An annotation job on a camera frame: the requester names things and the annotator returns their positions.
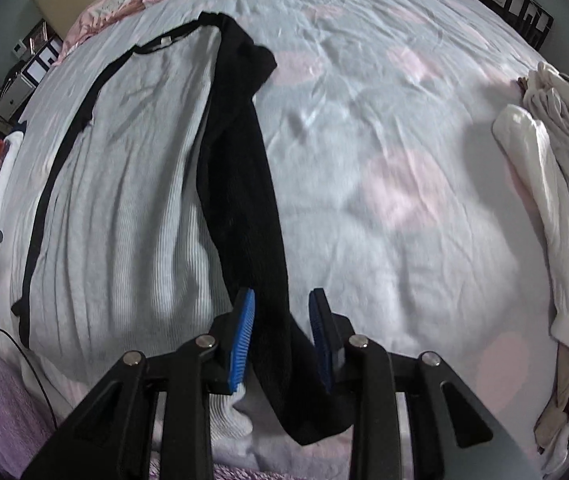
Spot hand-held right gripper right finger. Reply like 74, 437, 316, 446
309, 287, 540, 480

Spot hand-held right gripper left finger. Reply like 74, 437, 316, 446
22, 287, 256, 480

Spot grey ribbed shirt black sleeves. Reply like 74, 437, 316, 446
11, 10, 360, 448

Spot person's purple fleece garment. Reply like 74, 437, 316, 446
0, 347, 285, 480

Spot white folded garment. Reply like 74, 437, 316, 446
0, 132, 28, 241

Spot bed with dotted grey sheet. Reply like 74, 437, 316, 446
0, 0, 569, 480

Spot light pink pillow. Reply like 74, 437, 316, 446
59, 0, 215, 56

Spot light grey garment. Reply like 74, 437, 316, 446
517, 62, 569, 261

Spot silver picture frame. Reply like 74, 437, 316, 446
28, 19, 49, 48

